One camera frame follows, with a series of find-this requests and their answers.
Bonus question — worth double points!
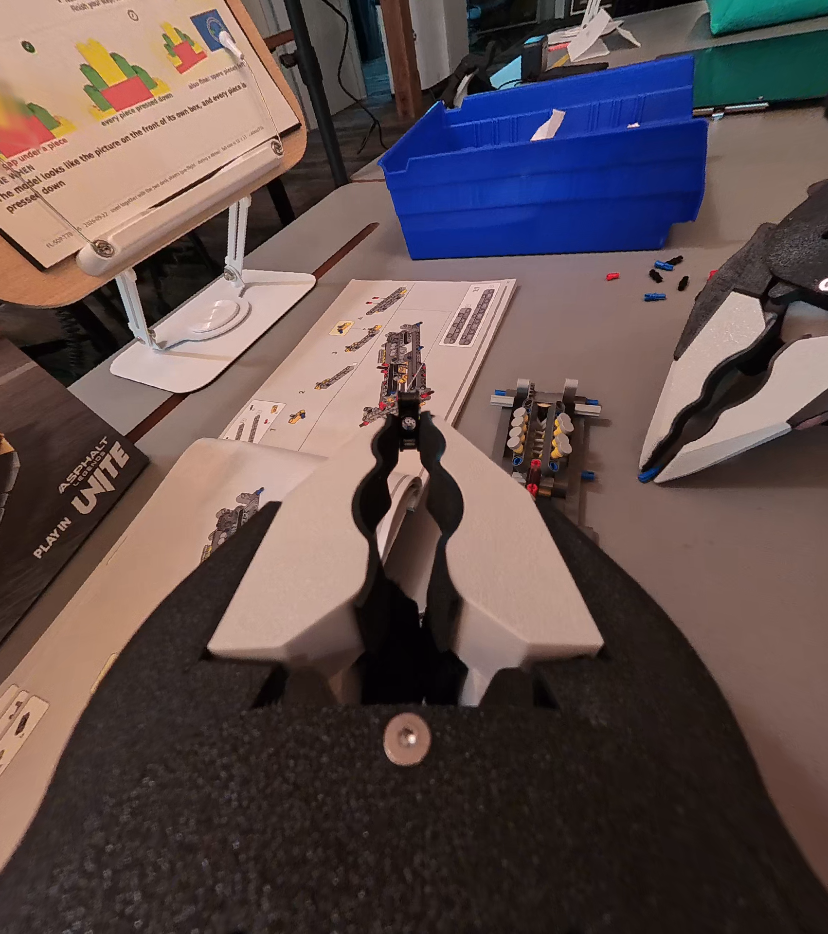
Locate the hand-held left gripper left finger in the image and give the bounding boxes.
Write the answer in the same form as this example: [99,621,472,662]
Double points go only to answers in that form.
[207,417,404,671]

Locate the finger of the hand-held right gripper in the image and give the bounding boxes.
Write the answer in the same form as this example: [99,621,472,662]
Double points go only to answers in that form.
[651,332,828,485]
[637,292,781,471]

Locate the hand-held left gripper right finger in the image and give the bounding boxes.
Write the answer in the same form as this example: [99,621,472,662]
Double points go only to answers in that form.
[417,410,606,671]

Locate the lego chassis assembly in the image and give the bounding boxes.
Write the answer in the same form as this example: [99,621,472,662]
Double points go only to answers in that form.
[490,378,601,544]

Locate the lego instruction booklet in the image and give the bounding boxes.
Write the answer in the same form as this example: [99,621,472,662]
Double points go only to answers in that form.
[0,277,519,906]

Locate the scattered small lego pins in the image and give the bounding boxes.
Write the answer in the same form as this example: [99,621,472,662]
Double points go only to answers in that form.
[604,255,718,304]

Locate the lego set box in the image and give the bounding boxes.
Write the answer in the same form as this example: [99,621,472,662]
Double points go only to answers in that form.
[0,336,151,712]

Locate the blue storage bin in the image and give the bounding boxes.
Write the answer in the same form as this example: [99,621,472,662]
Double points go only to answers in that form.
[378,54,710,261]

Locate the white folding stand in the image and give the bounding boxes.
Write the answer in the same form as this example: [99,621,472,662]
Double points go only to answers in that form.
[109,197,316,395]

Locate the wooden instruction board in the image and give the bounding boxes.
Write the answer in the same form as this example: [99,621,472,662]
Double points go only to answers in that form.
[0,0,309,309]

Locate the wooden post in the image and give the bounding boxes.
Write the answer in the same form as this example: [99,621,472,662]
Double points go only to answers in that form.
[381,0,422,121]

